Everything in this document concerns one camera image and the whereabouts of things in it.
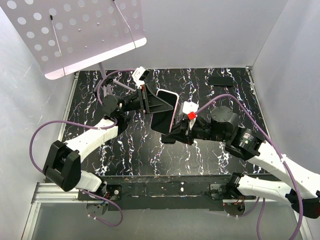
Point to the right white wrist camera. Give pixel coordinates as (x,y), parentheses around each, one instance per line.
(189,109)

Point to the bare black phone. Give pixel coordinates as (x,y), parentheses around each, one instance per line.
(220,81)

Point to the bare blue phone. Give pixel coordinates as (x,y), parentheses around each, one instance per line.
(161,122)

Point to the music stand tripod pole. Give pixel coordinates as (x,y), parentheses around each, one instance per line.
(106,76)

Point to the aluminium side rail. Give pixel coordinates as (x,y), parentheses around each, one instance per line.
(65,100)
(249,73)

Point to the right aluminium side rail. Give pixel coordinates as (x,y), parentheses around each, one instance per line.
(249,73)

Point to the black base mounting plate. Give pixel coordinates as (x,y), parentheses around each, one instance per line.
(217,183)

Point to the perforated music stand desk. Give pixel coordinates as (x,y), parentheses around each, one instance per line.
(66,36)

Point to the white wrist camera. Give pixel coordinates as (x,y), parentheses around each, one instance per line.
(189,109)
(139,75)

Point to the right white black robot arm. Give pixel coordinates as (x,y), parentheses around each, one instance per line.
(293,180)

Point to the left aluminium side rail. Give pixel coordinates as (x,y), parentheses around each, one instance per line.
(65,100)

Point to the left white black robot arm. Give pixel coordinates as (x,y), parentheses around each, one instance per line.
(63,163)

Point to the aluminium front rail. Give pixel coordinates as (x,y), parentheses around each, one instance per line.
(50,192)

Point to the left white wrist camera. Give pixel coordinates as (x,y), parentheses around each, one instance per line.
(139,75)

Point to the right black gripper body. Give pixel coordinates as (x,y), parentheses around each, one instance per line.
(189,126)

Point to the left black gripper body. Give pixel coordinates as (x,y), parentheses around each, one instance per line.
(144,98)

